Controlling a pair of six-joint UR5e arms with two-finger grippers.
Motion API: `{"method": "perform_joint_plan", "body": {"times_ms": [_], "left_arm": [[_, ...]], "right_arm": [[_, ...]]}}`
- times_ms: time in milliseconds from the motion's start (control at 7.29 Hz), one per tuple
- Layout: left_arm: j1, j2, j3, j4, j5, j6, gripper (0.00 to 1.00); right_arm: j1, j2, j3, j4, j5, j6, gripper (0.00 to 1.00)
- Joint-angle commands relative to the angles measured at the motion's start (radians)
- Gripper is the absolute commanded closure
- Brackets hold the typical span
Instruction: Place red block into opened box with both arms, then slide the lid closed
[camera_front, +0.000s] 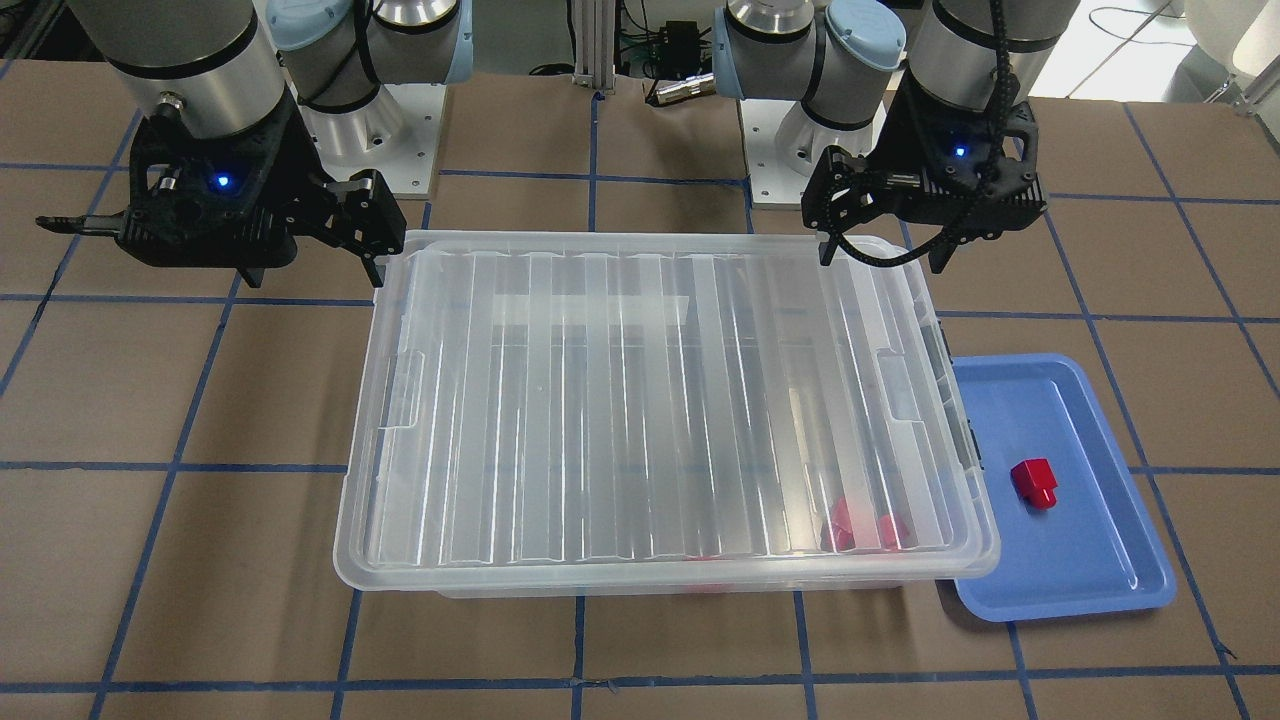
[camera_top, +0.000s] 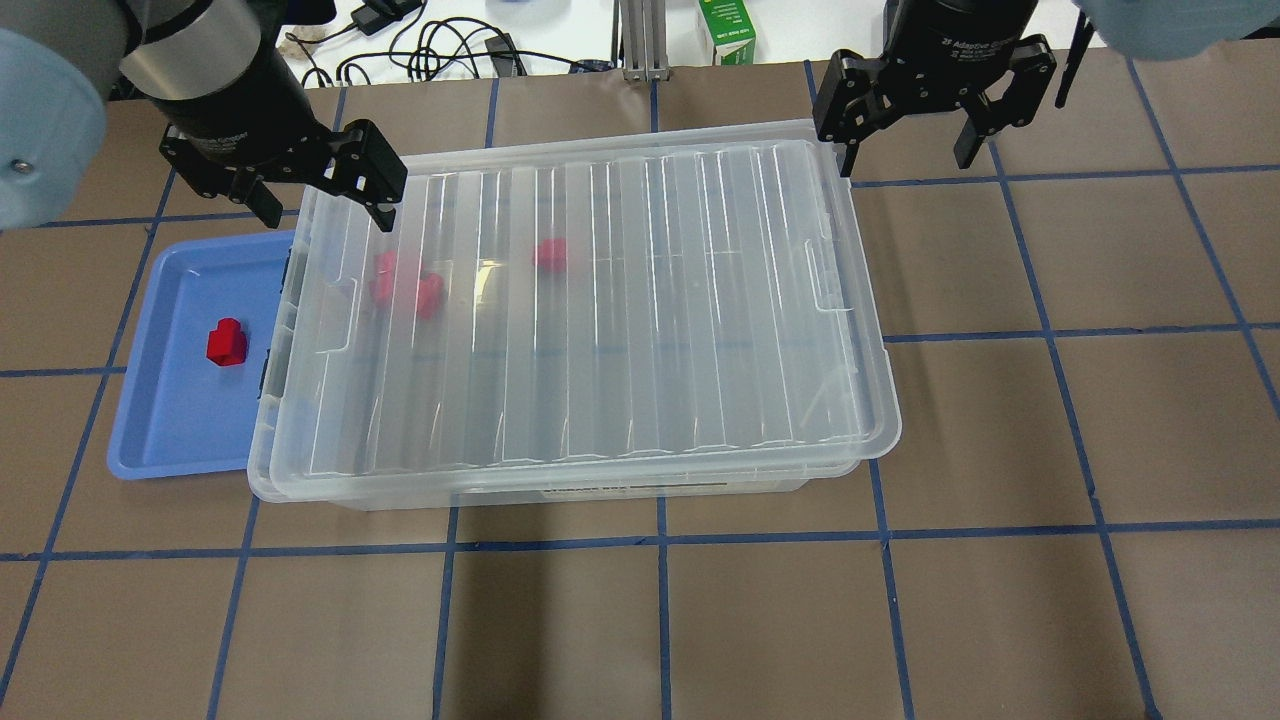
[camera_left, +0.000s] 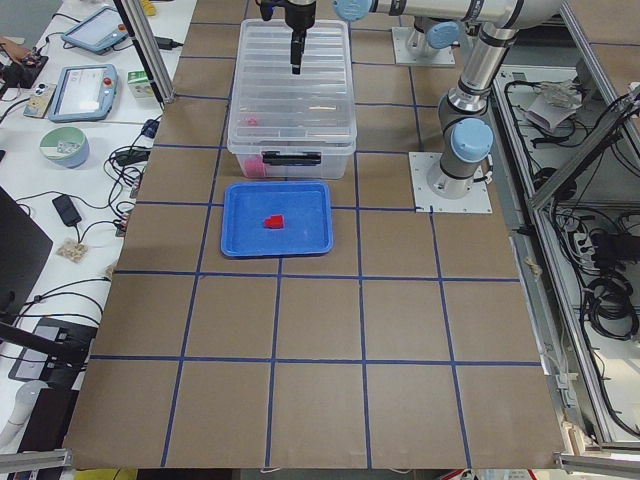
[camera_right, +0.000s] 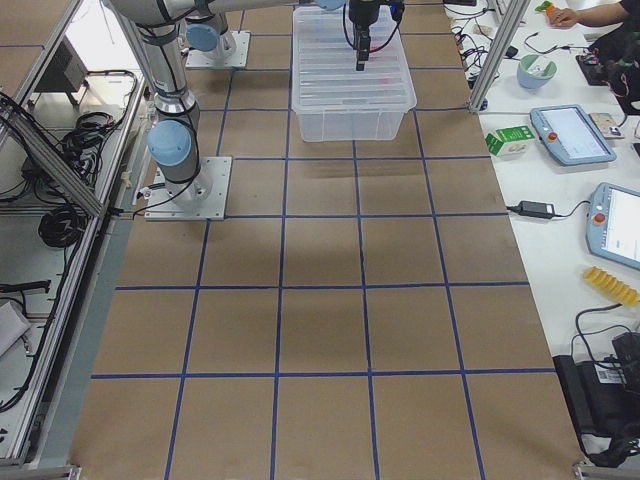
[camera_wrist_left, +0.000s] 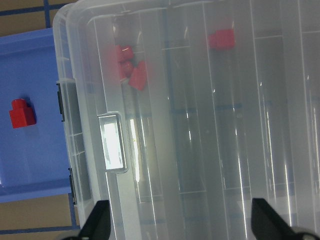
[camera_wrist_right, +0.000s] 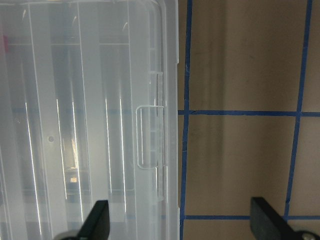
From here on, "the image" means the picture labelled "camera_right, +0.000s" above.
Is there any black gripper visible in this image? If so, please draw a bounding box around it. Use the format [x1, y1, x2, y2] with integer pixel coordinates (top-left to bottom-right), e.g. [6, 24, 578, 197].
[348, 0, 380, 71]

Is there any clear plastic box lid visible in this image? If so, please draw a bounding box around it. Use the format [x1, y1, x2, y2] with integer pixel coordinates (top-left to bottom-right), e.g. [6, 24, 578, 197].
[292, 6, 417, 114]

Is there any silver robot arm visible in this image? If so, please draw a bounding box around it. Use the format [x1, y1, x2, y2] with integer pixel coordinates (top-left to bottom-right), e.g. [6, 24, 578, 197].
[184, 10, 237, 58]
[111, 1, 286, 211]

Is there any clear plastic storage box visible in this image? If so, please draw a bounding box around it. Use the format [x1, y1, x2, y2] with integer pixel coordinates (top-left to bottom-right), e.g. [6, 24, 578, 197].
[291, 7, 419, 144]

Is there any person hand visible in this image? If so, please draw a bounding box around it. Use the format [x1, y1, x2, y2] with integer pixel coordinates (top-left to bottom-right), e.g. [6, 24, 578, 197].
[547, 8, 579, 28]

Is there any green white carton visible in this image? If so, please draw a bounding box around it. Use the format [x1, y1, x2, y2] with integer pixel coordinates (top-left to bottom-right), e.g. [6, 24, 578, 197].
[485, 125, 536, 157]

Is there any far teach pendant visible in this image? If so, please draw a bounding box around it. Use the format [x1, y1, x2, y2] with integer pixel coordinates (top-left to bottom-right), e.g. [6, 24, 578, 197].
[530, 104, 617, 166]

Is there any teach pendant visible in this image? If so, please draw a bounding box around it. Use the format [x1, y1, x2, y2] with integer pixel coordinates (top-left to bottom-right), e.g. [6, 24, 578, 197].
[586, 182, 640, 270]
[530, 104, 617, 166]

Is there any black power adapter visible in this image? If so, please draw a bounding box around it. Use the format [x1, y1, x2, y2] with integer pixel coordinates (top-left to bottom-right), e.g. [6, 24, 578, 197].
[519, 200, 555, 219]

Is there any near teach pendant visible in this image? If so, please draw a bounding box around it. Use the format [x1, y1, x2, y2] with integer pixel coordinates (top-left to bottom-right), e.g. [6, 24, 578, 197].
[586, 182, 640, 270]

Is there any yellow toy piece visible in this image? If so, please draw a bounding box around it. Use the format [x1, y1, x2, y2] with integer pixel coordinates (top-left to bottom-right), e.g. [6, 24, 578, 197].
[583, 266, 639, 307]

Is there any black device on table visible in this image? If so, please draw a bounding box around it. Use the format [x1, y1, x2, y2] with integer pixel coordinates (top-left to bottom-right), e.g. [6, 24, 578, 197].
[553, 332, 639, 468]

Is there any aluminium frame post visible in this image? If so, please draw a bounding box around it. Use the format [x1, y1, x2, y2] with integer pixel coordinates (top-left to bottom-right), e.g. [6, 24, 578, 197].
[468, 0, 529, 113]

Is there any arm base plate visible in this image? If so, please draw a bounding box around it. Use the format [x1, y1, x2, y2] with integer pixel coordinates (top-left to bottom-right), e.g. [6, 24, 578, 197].
[186, 29, 251, 70]
[143, 156, 232, 221]

